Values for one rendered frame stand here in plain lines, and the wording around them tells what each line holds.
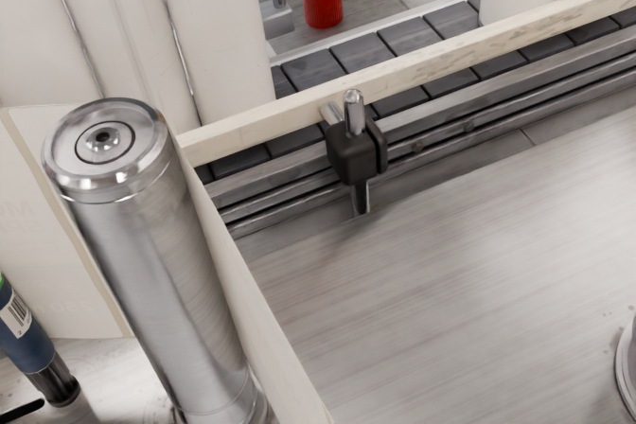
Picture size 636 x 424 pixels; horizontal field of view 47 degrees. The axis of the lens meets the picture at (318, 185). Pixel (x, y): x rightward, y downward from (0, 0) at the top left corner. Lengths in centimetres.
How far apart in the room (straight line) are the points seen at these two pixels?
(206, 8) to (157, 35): 3
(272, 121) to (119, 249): 23
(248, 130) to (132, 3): 10
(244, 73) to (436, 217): 14
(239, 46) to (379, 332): 18
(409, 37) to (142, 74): 21
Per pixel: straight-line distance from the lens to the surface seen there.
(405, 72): 47
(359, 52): 54
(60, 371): 38
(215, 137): 44
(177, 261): 25
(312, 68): 53
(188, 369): 30
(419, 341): 38
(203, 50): 43
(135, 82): 43
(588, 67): 57
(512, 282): 40
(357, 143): 41
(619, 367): 38
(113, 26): 41
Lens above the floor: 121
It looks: 48 degrees down
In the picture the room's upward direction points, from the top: 8 degrees counter-clockwise
